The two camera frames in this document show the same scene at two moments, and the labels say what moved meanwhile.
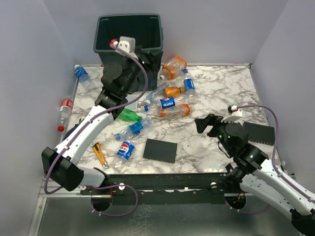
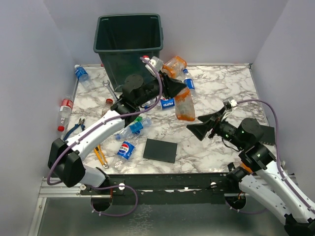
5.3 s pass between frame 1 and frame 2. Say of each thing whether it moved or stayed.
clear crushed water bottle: moved
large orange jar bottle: stayed
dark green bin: stayed
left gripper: moved
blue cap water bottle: stayed
